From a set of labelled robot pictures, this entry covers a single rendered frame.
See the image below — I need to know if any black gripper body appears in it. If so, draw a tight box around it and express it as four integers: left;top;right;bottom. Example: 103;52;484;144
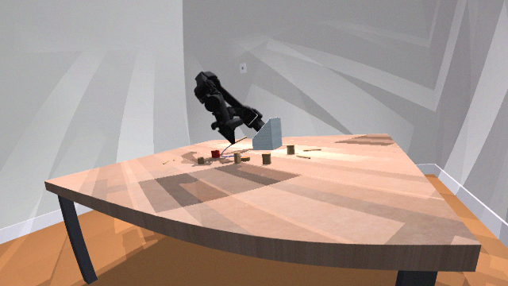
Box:
211;105;244;130

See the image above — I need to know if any red block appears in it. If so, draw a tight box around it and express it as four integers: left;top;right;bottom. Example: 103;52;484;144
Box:
211;150;220;159

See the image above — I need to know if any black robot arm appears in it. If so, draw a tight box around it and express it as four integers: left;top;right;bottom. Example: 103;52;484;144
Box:
194;71;265;133

